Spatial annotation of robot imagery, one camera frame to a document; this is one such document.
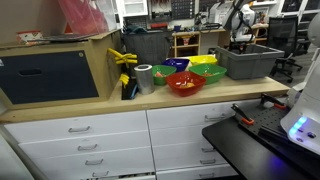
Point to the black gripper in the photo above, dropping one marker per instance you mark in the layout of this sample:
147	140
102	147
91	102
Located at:
240	46

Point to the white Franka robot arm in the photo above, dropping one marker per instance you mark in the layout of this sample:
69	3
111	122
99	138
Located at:
308	106

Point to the grey plastic bin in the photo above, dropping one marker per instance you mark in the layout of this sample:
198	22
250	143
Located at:
246	65

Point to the yellow plastic bowl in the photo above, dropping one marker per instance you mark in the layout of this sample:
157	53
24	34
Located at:
203	59

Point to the green plastic bowl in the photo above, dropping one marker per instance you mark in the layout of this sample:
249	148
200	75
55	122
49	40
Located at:
215	77
168	71

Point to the orange tiger stuffed toy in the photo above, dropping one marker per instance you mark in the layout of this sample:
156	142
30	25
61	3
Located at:
208	74

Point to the blue plastic bowl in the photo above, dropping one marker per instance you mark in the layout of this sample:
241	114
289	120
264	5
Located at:
176	64

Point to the yellow orange stuffed toy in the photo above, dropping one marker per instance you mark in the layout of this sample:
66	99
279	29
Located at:
186	85

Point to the red plastic bowl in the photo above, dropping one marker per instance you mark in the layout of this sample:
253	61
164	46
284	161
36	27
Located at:
185	90

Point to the small orange toy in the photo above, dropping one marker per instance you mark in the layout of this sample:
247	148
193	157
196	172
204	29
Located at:
159	74

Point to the grey fabric storage bin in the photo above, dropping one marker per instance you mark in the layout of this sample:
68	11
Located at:
146	48

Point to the framed picture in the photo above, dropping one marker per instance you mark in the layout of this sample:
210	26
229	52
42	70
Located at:
261	15

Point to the white machine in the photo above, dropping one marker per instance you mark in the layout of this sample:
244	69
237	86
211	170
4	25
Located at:
218	13

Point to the black office chair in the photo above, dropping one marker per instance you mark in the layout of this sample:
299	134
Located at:
283	33

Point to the wooden shelving unit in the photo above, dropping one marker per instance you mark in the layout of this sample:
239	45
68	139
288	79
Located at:
196	33

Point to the black pegboard plate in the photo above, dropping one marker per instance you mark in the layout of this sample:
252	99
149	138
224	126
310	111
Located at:
266	121

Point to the silver metal can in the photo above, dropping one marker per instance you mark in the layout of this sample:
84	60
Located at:
145	80

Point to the yellow spring clamp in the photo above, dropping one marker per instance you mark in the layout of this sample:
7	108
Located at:
124	80
125	57

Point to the red acrylic sheet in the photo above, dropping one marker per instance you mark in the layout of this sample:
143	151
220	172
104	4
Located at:
83	16

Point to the flat black tray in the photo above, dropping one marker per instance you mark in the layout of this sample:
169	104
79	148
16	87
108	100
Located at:
63	37

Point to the wooden box black panel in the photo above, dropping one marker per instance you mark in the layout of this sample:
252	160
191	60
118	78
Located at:
46	76

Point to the small printed cardboard box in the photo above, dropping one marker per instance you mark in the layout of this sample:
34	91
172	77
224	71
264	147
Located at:
29	37

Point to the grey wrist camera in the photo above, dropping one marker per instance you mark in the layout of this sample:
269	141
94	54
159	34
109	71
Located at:
242	37

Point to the tool pegboard wall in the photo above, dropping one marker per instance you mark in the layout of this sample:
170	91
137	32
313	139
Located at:
181	8

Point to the white wall cabinet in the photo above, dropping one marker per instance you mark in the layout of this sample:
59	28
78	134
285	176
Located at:
133	8

